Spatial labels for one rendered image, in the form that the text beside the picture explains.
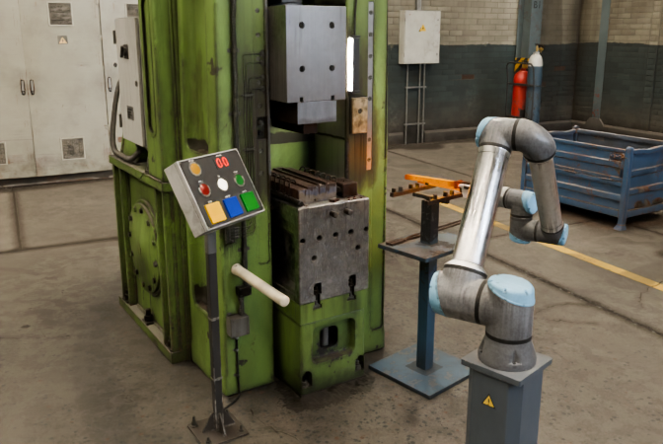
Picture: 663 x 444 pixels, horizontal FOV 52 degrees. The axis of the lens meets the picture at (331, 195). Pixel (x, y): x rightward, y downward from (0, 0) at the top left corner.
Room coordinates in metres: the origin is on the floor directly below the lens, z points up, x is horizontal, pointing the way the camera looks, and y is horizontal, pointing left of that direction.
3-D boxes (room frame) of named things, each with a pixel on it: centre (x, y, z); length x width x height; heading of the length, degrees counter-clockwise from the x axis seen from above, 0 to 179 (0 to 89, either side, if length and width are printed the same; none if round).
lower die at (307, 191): (3.11, 0.18, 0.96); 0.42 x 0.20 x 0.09; 33
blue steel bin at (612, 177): (6.24, -2.50, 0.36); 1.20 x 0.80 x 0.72; 31
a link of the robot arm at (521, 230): (2.72, -0.81, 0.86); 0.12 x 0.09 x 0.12; 58
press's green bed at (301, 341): (3.15, 0.13, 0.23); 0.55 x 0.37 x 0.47; 33
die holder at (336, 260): (3.15, 0.13, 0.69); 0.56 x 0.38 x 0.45; 33
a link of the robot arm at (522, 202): (2.73, -0.79, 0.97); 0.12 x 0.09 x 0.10; 42
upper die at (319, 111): (3.11, 0.18, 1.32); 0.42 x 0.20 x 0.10; 33
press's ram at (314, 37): (3.14, 0.14, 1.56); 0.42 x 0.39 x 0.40; 33
